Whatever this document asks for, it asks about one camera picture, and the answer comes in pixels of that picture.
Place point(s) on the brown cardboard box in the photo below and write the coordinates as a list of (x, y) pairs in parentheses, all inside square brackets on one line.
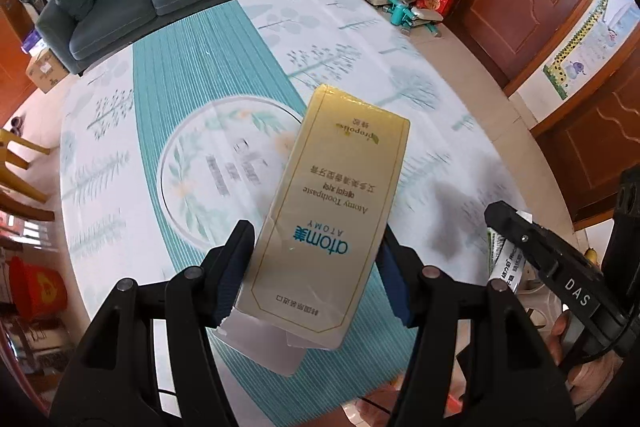
[(46, 72)]

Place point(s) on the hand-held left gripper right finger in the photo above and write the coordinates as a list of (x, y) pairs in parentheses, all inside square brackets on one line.
[(397, 287)]

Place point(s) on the red bucket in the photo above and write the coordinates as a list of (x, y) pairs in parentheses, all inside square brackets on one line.
[(37, 289)]

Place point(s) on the purple printed box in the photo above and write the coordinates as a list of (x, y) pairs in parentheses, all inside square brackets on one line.
[(33, 43)]

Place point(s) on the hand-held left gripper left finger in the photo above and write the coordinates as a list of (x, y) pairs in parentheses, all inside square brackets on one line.
[(232, 277)]

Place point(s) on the yellow plastic stool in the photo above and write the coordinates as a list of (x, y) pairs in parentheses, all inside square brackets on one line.
[(20, 167)]

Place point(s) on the teal white stepper machine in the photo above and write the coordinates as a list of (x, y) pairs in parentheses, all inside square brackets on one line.
[(415, 9)]

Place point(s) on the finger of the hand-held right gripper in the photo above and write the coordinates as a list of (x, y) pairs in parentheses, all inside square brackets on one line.
[(525, 237)]

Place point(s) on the orange wooden cabinet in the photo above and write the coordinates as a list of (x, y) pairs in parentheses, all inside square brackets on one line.
[(10, 37)]

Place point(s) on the yellow toothpaste box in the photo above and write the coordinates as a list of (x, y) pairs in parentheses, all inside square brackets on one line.
[(330, 207)]

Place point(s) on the orange yellow packet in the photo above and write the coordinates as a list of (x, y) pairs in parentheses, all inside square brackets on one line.
[(591, 257)]

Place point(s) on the animal print wall poster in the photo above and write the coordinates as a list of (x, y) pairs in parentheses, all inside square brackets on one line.
[(585, 52)]

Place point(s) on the person's left hand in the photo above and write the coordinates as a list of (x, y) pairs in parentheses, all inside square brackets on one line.
[(380, 394)]

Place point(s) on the person's right hand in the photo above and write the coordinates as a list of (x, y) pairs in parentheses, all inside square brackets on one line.
[(590, 372)]

